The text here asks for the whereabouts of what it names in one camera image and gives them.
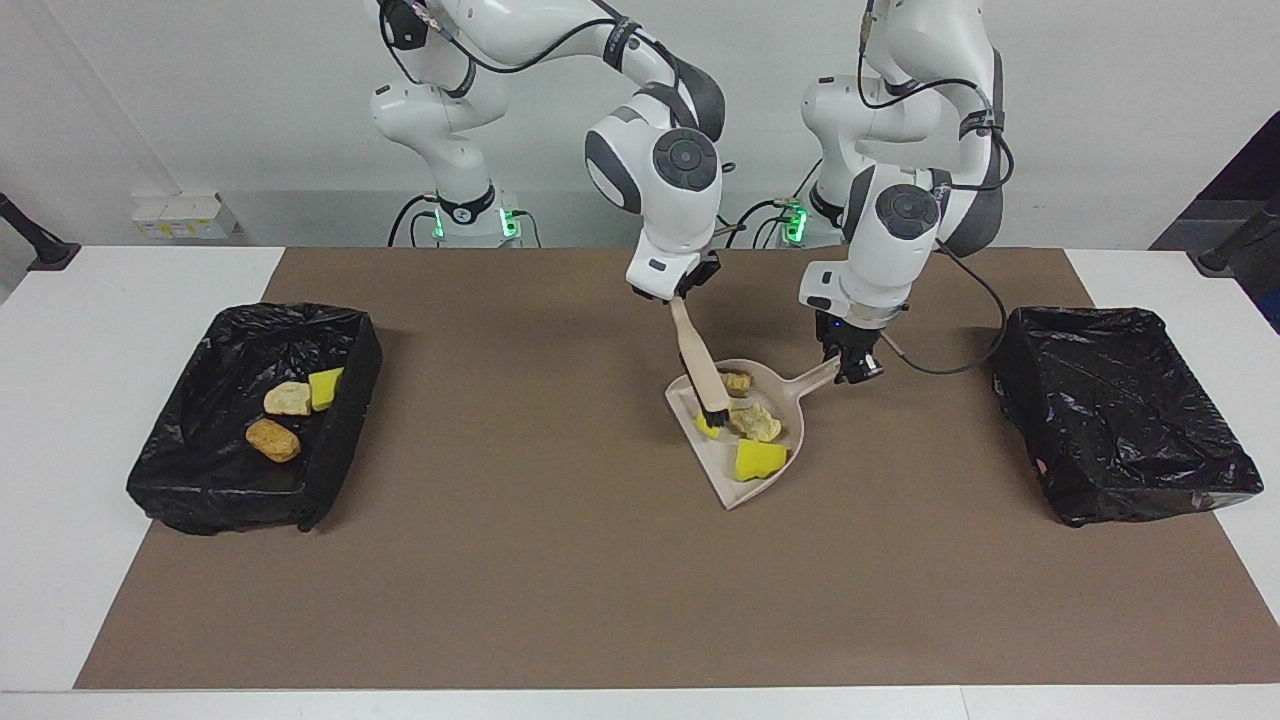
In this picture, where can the black bag lined bin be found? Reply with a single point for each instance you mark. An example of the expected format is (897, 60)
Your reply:
(1120, 420)
(200, 480)

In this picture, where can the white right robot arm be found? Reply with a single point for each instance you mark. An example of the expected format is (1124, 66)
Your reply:
(670, 200)

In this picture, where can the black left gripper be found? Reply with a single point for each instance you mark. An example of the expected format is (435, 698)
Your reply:
(848, 332)

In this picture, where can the brown potato-shaped lump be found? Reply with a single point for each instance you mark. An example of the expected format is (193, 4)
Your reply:
(273, 440)

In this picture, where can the yellow sponge piece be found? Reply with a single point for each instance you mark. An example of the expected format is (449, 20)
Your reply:
(760, 460)
(708, 428)
(326, 389)

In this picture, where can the white wall socket box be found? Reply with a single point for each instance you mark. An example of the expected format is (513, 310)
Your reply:
(180, 218)

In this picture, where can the beige brush black bristles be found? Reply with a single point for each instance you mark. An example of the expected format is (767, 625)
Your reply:
(697, 360)

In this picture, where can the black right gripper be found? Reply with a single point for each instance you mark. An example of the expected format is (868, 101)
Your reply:
(705, 270)

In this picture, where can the beige plastic dustpan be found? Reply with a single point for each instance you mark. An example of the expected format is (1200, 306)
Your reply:
(722, 462)

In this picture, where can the brown table mat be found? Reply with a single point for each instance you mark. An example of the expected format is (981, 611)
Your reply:
(640, 600)

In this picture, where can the black camera stand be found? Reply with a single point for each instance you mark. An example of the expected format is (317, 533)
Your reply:
(1230, 250)
(45, 250)

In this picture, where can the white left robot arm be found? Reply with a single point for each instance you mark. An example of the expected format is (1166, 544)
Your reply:
(890, 250)

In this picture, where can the beige foam chunk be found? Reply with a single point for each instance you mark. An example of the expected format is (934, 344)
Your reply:
(738, 382)
(287, 399)
(756, 423)

